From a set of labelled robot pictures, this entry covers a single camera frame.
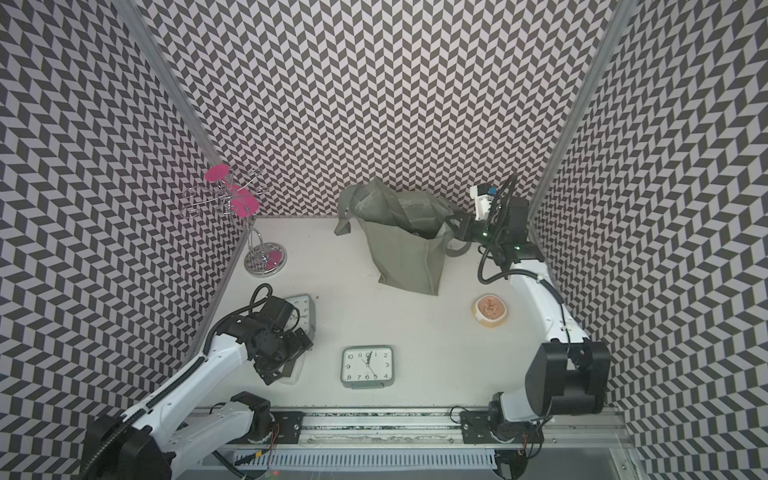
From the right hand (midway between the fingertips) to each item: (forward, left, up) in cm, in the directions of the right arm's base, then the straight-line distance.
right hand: (448, 222), depth 78 cm
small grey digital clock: (-29, +43, -24) cm, 57 cm away
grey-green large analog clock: (-29, +22, -27) cm, 45 cm away
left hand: (-28, +40, -24) cm, 54 cm away
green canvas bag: (-2, +12, -2) cm, 12 cm away
